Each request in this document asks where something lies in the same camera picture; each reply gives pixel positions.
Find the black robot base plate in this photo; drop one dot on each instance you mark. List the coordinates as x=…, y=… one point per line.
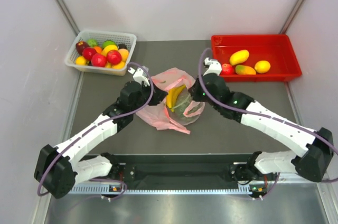
x=228, y=168

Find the green lime in basket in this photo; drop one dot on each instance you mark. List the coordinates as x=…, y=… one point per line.
x=92, y=42

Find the green apple in basket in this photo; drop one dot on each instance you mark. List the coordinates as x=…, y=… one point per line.
x=107, y=43

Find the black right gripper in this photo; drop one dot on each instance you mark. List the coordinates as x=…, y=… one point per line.
x=195, y=91

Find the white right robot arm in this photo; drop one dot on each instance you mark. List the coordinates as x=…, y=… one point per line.
x=310, y=152

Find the small orange in basket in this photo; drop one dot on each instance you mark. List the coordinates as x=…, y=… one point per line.
x=98, y=49

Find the white perforated plastic basket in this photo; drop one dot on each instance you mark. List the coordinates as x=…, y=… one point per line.
x=101, y=36

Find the red plastic tray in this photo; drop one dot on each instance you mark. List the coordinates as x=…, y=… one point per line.
x=274, y=48

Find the yellow banana in basket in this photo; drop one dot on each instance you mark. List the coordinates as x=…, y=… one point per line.
x=109, y=48

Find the red apple middle in basket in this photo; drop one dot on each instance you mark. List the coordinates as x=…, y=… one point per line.
x=98, y=60

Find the pink translucent plastic bag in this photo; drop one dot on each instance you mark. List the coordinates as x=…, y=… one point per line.
x=160, y=116

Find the yellow mango in tray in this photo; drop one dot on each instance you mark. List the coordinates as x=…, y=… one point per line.
x=239, y=57

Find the dark fruit back in basket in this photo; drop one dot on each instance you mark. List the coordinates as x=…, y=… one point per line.
x=122, y=46

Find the dark red fruit in basket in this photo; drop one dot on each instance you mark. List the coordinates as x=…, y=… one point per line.
x=80, y=46

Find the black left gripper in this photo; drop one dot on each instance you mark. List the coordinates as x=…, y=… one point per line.
x=158, y=96

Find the red apple in tray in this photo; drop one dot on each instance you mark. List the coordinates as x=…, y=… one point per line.
x=227, y=69

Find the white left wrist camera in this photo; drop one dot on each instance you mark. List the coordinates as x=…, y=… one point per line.
x=140, y=75

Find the yellow fruit front in basket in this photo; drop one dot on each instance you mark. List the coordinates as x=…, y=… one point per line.
x=118, y=66

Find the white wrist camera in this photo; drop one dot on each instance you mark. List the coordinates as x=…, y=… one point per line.
x=140, y=75
x=212, y=66

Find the orange green mango in tray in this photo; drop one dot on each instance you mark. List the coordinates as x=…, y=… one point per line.
x=244, y=70

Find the yellow lemon in basket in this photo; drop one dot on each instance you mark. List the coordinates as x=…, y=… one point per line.
x=81, y=61

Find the orange peach in basket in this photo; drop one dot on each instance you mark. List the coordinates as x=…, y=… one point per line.
x=124, y=54

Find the red apple in basket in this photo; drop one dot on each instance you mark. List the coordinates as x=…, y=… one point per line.
x=114, y=57
x=88, y=53
x=98, y=60

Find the green netted melon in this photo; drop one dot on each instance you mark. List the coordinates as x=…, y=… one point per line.
x=185, y=110

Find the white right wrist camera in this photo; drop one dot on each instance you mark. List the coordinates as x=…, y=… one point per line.
x=212, y=66

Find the yellow lemon in tray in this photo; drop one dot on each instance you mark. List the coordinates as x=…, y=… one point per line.
x=262, y=66

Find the red apple right in basket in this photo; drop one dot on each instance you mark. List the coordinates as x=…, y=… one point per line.
x=114, y=57

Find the red apple left in basket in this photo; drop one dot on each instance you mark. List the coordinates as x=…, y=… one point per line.
x=88, y=53

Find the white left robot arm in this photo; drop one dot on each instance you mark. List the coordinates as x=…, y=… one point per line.
x=59, y=168

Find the yellow banana bunch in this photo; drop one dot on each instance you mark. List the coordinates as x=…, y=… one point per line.
x=172, y=96

